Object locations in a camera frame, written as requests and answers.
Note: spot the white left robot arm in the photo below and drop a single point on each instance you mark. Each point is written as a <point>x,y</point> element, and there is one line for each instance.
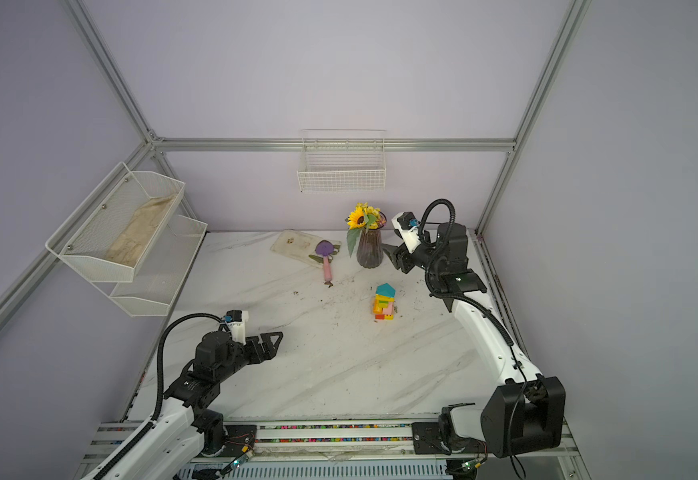
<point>183,425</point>

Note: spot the white mesh upper shelf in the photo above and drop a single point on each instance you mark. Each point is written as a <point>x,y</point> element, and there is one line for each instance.
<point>81,242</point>

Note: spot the teal wedge block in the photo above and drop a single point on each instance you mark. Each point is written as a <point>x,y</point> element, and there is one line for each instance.
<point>385,290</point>

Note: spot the white mesh lower shelf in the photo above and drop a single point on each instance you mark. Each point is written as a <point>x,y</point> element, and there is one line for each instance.
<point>162,274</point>

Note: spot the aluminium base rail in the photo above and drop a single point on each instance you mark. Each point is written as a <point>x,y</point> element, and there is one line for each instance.
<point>378,449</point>

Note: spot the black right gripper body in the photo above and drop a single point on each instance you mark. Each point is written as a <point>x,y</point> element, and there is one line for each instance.
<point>425,257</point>

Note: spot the purple glass vase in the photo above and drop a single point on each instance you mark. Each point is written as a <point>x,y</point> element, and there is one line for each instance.
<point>369,251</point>

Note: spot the white mesh shelf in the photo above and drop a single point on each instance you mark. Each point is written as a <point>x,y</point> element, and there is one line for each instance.
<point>162,274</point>
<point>81,242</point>

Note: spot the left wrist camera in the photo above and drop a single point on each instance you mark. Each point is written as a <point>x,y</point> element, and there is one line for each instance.
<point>235,321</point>

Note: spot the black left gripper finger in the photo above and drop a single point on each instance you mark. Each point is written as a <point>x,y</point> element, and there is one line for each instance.
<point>269,344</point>
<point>254,350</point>

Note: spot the yellow sunflower bouquet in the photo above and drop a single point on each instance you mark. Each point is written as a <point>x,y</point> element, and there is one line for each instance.
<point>362,218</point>

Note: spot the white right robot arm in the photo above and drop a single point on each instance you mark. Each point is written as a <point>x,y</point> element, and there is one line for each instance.
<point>525,412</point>

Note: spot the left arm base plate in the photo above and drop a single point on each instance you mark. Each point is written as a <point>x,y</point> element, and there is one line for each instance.
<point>229,441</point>

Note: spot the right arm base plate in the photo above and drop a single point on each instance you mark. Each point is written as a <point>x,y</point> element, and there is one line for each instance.
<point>430,438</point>

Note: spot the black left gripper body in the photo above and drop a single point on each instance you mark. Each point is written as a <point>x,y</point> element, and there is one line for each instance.
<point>237,359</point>

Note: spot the yellow arch block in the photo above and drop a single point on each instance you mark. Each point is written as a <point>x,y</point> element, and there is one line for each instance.
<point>383,300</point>

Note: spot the white wire wall basket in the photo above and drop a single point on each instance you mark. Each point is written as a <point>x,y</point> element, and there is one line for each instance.
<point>342,161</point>

